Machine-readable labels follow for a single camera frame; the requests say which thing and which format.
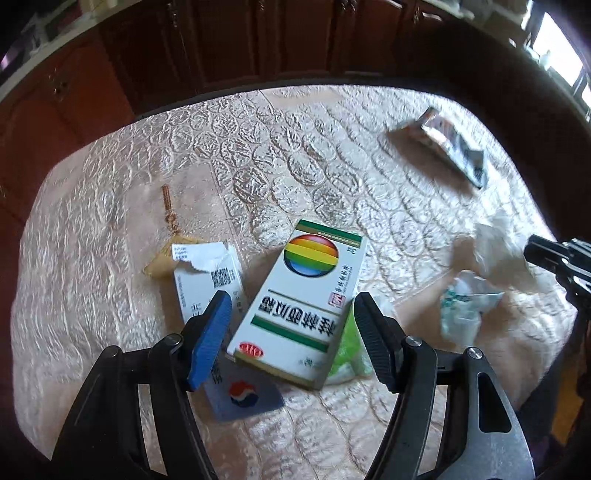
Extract lower wooden cabinets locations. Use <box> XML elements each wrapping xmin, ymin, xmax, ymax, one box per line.
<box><xmin>0</xmin><ymin>0</ymin><xmax>532</xmax><ymax>222</ymax></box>

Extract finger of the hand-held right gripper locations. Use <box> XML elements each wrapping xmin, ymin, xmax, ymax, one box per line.
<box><xmin>524</xmin><ymin>234</ymin><xmax>591</xmax><ymax>289</ymax></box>

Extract stone countertop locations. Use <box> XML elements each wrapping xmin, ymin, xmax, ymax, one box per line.
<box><xmin>0</xmin><ymin>0</ymin><xmax>109</xmax><ymax>88</ymax></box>

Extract clear plastic bag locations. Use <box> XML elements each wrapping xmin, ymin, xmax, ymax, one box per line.
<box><xmin>325</xmin><ymin>295</ymin><xmax>394</xmax><ymax>387</ymax></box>

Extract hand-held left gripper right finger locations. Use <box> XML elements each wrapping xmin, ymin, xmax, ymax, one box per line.
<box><xmin>353</xmin><ymin>292</ymin><xmax>536</xmax><ymax>480</ymax></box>

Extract window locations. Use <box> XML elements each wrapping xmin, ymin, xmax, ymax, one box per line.
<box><xmin>531</xmin><ymin>9</ymin><xmax>591</xmax><ymax>116</ymax></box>

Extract beige paper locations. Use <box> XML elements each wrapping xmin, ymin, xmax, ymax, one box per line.
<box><xmin>450</xmin><ymin>223</ymin><xmax>544</xmax><ymax>294</ymax></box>

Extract green white medicine box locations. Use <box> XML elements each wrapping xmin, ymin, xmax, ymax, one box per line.
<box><xmin>225</xmin><ymin>219</ymin><xmax>368</xmax><ymax>391</ymax></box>

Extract white torn packet with logo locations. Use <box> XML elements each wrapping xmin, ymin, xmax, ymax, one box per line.
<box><xmin>172</xmin><ymin>240</ymin><xmax>286</xmax><ymax>423</ymax></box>

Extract silver foil packet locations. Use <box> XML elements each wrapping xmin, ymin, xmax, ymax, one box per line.
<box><xmin>387</xmin><ymin>107</ymin><xmax>489</xmax><ymax>190</ymax></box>

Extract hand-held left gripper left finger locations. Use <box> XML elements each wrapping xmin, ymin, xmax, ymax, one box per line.
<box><xmin>53</xmin><ymin>290</ymin><xmax>234</xmax><ymax>480</ymax></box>

